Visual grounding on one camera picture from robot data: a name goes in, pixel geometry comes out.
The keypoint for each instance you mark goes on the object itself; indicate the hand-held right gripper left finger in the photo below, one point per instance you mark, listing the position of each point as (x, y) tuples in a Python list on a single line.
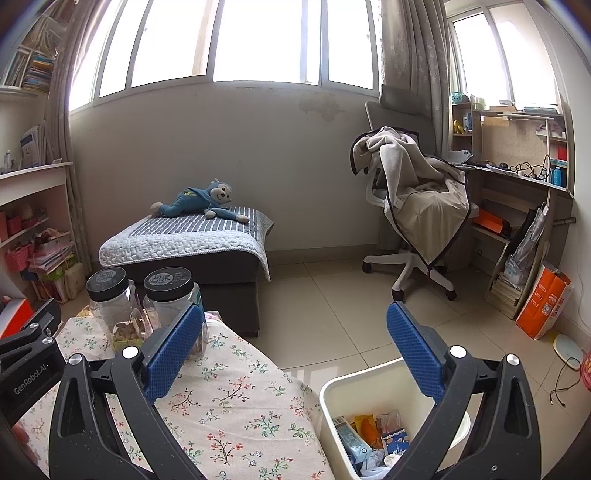
[(173, 355)]

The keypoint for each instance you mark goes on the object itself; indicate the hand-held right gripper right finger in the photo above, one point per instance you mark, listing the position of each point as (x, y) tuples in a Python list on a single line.
[(415, 355)]

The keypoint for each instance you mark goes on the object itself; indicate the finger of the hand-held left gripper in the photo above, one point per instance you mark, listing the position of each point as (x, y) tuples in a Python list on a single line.
[(27, 339)]

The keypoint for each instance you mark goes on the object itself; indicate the white plastic trash bin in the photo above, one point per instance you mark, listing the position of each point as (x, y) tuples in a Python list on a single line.
[(337, 392)]

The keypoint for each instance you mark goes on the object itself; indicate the blue snack box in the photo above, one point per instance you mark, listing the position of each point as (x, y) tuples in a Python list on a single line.
[(397, 442)]

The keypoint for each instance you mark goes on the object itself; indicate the pale blue carton pack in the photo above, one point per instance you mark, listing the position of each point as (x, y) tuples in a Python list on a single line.
[(353, 443)]

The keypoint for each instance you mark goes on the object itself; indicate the pale plastic wrap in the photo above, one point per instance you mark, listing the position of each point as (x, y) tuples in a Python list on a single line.
[(373, 471)]

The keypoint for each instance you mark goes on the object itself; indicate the red cardboard box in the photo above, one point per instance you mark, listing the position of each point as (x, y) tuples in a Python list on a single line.
[(16, 318)]

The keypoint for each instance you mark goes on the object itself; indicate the clear jar with brown nuts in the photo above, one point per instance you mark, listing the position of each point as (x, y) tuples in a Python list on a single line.
[(168, 295)]

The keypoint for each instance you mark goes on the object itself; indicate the clear jar with light nuts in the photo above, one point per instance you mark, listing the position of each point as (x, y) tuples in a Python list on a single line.
[(113, 314)]

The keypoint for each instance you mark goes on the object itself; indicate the pile of bags and books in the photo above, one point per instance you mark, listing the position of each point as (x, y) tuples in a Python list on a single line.
[(57, 272)]

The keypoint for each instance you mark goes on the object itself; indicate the dark ottoman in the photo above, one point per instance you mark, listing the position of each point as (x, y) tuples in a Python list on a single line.
[(226, 290)]

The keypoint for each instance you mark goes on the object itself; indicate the floral tablecloth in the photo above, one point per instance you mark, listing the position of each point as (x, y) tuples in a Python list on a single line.
[(240, 406)]

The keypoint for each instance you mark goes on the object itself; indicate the white office chair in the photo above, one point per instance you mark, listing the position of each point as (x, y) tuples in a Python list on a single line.
[(406, 263)]

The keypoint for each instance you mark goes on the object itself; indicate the wooden floor book rack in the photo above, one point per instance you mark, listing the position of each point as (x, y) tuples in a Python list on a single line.
[(503, 295)]

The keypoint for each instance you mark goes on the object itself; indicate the row of pink storage boxes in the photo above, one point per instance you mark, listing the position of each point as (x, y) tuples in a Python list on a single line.
[(18, 224)]

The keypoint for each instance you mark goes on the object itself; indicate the grey striped quilted mat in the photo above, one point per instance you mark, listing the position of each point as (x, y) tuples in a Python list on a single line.
[(184, 240)]

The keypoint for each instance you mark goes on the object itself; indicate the orange paper bag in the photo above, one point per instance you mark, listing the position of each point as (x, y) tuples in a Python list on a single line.
[(542, 302)]

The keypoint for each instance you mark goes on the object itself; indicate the white bathroom scale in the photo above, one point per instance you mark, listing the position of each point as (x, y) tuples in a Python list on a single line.
[(568, 348)]

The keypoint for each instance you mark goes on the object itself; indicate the orange box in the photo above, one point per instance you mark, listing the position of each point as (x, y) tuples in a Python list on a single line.
[(490, 222)]

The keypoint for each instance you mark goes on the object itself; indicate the silver grey bag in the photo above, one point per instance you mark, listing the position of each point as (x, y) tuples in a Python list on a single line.
[(526, 244)]

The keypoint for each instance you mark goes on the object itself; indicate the blue stuffed monkey toy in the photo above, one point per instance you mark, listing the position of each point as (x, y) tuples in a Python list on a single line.
[(198, 198)]

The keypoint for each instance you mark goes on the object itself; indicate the white low shelf unit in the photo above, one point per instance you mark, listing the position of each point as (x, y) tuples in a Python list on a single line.
[(37, 177)]

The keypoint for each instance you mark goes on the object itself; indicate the pink round object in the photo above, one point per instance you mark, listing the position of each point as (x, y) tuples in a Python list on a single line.
[(587, 371)]

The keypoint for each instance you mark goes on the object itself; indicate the wooden desk with hutch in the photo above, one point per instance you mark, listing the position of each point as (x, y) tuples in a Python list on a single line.
[(503, 189)]

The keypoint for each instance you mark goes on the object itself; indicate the long grey curtain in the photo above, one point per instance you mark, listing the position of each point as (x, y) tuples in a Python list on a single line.
[(64, 138)]

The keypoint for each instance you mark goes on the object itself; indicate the blue bottle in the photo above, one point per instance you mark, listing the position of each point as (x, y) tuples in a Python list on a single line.
[(557, 176)]

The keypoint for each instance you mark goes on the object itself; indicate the yellow toy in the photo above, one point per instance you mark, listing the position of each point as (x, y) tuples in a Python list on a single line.
[(458, 127)]

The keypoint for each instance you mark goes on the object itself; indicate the rows of books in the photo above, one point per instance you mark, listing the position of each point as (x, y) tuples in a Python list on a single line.
[(34, 69)]

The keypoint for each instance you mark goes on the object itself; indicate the patterned grey curtain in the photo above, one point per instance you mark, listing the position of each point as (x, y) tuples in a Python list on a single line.
[(411, 46)]

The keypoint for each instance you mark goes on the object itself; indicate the small window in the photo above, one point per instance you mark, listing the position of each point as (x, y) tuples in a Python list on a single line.
[(508, 50)]

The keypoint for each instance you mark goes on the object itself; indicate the large window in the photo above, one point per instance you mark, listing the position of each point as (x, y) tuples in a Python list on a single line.
[(258, 41)]

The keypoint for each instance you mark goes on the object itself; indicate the white wall bookshelf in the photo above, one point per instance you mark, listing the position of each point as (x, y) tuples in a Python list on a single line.
[(18, 90)]

